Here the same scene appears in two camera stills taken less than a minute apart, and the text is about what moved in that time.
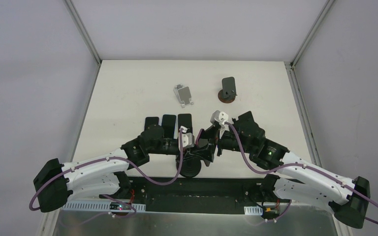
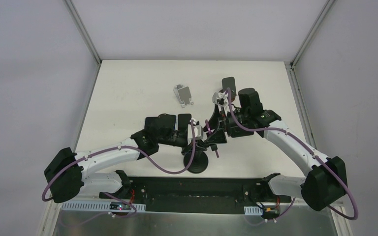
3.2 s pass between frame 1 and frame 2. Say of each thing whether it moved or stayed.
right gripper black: moved
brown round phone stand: stayed
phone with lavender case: stayed
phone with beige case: stayed
